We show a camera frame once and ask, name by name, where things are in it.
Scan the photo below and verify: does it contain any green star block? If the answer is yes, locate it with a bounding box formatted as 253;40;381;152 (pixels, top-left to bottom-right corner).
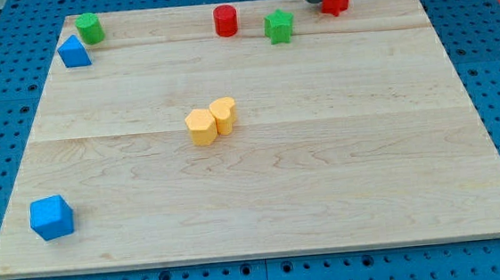
264;9;294;45

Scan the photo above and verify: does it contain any red cylinder block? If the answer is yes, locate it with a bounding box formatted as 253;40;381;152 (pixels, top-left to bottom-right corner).
212;4;238;37

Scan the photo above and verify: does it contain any yellow heart block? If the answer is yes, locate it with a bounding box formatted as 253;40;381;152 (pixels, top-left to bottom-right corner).
209;97;237;135

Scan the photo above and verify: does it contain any yellow hexagon block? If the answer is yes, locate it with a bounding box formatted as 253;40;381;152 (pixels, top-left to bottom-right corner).
184;109;217;146

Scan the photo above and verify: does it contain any blue triangle block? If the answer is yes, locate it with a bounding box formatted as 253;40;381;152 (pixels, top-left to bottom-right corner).
57;35;92;68

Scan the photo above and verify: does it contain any blue cube block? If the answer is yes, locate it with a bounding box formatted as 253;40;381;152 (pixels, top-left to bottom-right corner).
29;194;75;241

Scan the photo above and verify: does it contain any green cylinder block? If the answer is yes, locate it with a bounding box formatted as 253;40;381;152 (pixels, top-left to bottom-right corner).
75;12;105;45

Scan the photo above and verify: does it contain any light wooden board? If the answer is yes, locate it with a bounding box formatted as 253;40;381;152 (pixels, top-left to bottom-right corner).
0;0;500;280

